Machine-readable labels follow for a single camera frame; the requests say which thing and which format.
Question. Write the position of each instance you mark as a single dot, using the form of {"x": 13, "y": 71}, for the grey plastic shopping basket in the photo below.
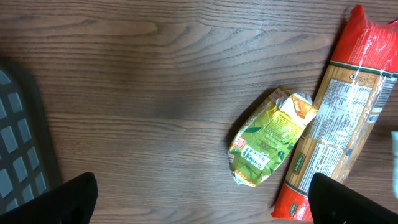
{"x": 29, "y": 167}

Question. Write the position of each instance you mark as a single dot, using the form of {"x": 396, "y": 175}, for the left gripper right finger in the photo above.
{"x": 332, "y": 202}

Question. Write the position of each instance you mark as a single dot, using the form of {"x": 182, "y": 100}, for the orange spaghetti package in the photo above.
{"x": 355, "y": 87}

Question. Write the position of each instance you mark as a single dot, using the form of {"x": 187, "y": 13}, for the teal wet wipes pack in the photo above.
{"x": 394, "y": 135}

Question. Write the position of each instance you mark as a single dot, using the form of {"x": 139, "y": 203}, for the green tea packet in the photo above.
{"x": 269, "y": 134}

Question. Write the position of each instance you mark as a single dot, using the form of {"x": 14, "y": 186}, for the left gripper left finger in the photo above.
{"x": 72, "y": 202}

